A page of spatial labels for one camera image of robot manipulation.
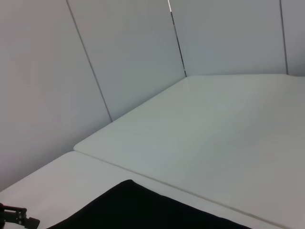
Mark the black shirt with FREE print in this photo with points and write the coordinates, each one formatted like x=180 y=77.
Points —
x=147 y=207

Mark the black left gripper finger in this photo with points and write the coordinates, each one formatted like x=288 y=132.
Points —
x=19 y=215

